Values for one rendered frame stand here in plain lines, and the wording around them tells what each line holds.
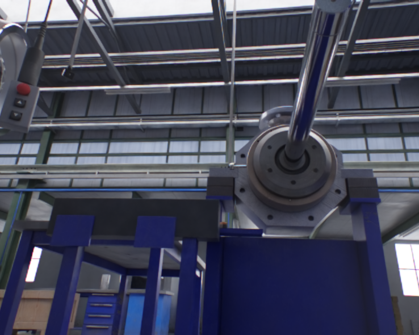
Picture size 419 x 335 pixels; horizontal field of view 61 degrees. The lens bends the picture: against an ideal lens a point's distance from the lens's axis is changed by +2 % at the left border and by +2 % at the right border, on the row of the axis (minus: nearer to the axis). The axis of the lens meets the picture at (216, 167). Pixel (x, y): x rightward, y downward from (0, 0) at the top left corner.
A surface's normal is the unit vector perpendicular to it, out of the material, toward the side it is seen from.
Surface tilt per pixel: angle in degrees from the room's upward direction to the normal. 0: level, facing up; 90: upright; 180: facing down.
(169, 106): 90
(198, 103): 90
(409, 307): 90
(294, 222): 90
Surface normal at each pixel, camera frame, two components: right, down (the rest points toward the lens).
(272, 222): -0.09, -0.40
